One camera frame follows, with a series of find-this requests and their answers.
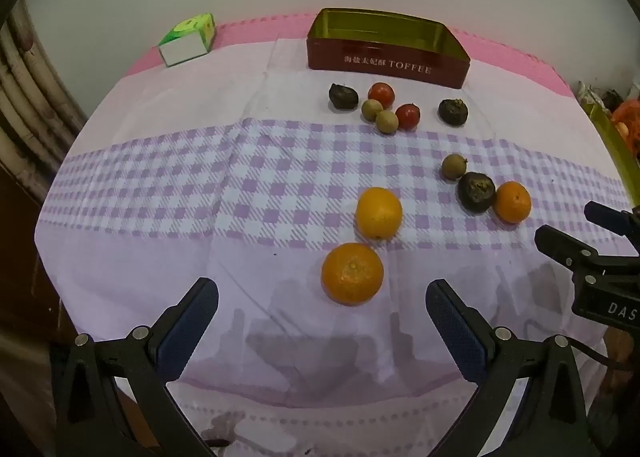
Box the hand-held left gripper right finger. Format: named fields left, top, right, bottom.
left=425, top=278, right=601, bottom=457

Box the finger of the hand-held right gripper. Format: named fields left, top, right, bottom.
left=534, top=225, right=602, bottom=271
left=584, top=200, right=640, bottom=258

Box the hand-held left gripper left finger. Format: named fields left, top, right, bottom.
left=55, top=278, right=220, bottom=457

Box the orange mandarin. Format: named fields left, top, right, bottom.
left=321, top=243, right=385, bottom=307
left=493, top=181, right=532, bottom=224
left=355, top=187, right=403, bottom=241

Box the dark water chestnut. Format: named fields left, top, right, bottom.
left=457, top=172, right=497, bottom=214
left=438, top=98, right=469, bottom=127
left=328, top=83, right=359, bottom=112

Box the red cherry tomato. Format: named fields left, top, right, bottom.
left=367, top=82, right=396, bottom=108
left=395, top=103, right=421, bottom=131

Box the red metal tin box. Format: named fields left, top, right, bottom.
left=306, top=8, right=472, bottom=89

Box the gold metal tray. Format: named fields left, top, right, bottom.
left=580, top=97, right=640, bottom=182

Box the orange bag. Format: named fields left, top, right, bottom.
left=611, top=97, right=640, bottom=155

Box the purple checked tablecloth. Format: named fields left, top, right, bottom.
left=37, top=34, right=640, bottom=457

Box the dark wooden furniture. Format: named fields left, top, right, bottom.
left=0, top=157, right=66, bottom=438

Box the green tissue box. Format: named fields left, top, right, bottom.
left=158, top=13, right=217, bottom=68

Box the pink mat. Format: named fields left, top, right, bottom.
left=125, top=12, right=576, bottom=98

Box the black cable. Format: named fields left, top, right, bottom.
left=570, top=339, right=640, bottom=369

